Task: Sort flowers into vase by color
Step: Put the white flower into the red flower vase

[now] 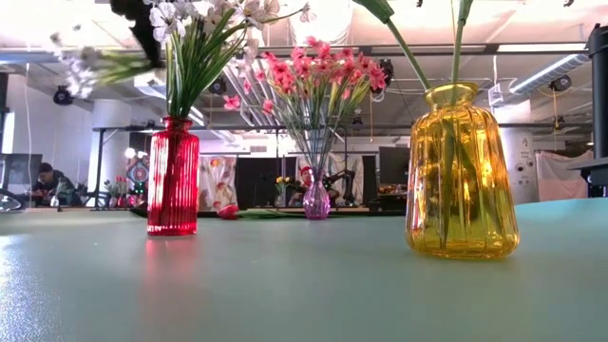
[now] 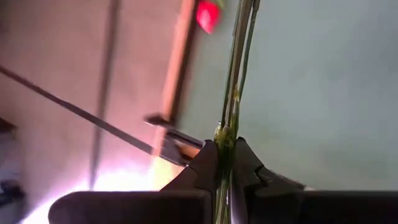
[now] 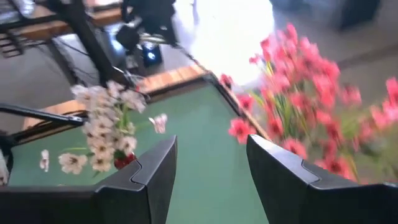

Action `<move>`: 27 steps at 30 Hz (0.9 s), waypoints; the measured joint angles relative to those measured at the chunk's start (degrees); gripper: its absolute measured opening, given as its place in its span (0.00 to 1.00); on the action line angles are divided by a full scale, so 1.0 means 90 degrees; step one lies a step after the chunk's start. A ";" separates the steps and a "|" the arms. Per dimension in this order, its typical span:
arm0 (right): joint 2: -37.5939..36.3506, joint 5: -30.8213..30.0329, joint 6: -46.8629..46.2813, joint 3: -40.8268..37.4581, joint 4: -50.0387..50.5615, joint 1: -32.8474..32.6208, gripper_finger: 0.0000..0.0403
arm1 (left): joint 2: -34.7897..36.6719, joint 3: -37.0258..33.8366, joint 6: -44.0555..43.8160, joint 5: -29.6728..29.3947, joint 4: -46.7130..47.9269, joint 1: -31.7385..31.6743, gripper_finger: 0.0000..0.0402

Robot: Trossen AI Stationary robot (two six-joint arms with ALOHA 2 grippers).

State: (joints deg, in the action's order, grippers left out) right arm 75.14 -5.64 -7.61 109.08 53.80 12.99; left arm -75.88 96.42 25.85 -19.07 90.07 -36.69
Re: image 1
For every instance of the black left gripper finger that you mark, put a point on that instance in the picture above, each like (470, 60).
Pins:
(149, 43)

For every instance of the pink artificial flower bunch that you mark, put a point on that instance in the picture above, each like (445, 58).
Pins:
(323, 52)
(280, 71)
(373, 76)

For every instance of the red ribbed glass vase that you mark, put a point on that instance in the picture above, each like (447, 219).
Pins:
(173, 190)

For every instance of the small purple glass vase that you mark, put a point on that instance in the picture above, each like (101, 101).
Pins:
(317, 202)

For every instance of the green stems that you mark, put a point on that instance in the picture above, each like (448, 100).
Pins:
(407, 52)

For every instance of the yellow ribbed glass vase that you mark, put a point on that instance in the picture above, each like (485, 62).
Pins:
(461, 199)

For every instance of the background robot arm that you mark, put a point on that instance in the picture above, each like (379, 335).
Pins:
(344, 176)

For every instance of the background red flowers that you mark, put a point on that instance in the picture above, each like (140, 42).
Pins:
(119, 187)

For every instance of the background yellow flowers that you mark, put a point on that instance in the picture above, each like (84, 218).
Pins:
(282, 183)

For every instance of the black ceiling device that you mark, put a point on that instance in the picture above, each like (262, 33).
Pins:
(63, 95)
(217, 86)
(560, 83)
(388, 71)

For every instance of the colourful round ornament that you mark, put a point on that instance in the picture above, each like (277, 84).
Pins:
(138, 172)

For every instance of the printed hanging cloth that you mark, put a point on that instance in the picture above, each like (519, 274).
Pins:
(339, 161)
(216, 178)

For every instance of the person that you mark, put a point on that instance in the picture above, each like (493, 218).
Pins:
(52, 185)
(306, 178)

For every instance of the dark computer monitor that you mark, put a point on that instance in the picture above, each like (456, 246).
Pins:
(21, 171)

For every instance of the black background monitor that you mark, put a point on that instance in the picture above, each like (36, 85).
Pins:
(394, 166)

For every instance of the overhead bar with light strips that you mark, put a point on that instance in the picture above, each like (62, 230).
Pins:
(475, 47)

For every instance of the white pillar with devices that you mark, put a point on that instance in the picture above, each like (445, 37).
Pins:
(520, 180)

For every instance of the pink hanging cloth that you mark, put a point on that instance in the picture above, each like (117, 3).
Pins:
(565, 180)

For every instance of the black monitor stand pole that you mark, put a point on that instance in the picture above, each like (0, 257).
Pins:
(599, 95)

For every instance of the grey desk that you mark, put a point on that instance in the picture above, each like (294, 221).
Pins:
(594, 173)

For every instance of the black background workstation frame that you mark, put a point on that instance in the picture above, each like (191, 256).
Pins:
(123, 128)

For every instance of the white ribbed duct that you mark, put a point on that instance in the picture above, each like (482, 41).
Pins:
(546, 71)

